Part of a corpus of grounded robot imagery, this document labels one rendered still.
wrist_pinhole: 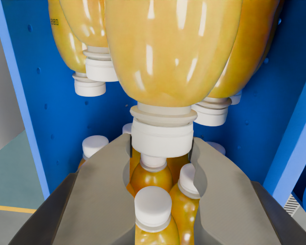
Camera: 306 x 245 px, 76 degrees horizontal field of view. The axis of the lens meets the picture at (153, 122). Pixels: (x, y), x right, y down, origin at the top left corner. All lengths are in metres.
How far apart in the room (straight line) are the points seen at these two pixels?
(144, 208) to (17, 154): 1.79
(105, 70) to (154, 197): 0.14
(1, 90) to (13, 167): 1.55
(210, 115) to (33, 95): 0.18
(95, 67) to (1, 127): 0.42
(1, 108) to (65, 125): 0.27
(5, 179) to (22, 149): 0.40
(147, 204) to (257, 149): 0.16
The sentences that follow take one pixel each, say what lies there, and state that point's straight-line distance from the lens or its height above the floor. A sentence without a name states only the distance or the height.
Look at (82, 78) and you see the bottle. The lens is 0.25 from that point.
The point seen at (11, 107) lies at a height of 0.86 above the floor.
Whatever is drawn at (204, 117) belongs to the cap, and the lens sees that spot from 0.20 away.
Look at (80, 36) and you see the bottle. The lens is 0.18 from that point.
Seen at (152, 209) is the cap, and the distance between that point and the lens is 0.21.
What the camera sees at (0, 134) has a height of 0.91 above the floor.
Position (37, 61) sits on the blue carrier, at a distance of 0.26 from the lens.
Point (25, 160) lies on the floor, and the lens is 1.96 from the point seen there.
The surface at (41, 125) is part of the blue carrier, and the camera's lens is 0.26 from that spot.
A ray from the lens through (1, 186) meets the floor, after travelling 2.30.
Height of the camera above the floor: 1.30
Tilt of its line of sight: 63 degrees down
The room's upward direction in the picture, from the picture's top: 180 degrees counter-clockwise
